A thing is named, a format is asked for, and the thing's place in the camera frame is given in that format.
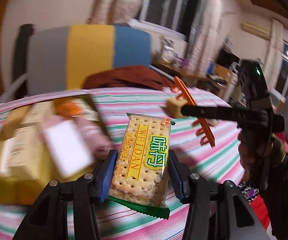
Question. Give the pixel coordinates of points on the cream printed carton box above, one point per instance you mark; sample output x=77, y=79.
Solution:
x=38, y=113

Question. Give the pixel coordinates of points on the white box with pens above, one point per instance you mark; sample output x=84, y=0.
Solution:
x=167, y=52

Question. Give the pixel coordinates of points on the window with white frame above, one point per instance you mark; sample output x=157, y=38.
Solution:
x=173, y=18

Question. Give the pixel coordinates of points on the orange snack bag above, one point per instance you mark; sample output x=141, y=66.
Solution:
x=70, y=108

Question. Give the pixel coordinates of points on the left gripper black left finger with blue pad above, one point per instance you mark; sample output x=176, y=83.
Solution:
x=48, y=217

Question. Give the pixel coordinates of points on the gold tray box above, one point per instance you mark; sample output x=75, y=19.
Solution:
x=14, y=191

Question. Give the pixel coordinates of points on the grey yellow blue chair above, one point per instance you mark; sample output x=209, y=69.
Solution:
x=61, y=58

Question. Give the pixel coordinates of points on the white foam sponge block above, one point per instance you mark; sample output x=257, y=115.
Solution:
x=68, y=149

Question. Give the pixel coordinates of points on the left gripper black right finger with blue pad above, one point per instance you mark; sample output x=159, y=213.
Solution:
x=216, y=211

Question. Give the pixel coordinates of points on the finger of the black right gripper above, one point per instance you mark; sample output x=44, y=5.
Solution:
x=218, y=113

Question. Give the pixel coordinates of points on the small yellow sponge cube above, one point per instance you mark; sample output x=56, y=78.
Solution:
x=174, y=106

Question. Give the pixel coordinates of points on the wooden side desk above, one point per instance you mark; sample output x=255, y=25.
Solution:
x=221, y=83

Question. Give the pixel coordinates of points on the pink striped sock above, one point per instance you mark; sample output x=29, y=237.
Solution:
x=97, y=142

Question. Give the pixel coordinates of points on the mustard yellow sponge block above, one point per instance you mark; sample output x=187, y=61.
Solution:
x=13, y=122

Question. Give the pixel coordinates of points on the dark red jacket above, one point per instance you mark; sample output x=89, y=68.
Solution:
x=130, y=76

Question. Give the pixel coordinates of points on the orange plastic clothes hanger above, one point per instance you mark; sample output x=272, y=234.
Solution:
x=208, y=137

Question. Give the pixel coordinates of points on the striped pink green tablecloth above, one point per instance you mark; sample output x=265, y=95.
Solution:
x=218, y=163

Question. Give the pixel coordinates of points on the floral beige curtain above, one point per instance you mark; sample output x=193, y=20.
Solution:
x=113, y=11

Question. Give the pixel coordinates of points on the cracker packet green yellow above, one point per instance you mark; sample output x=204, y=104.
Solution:
x=140, y=178

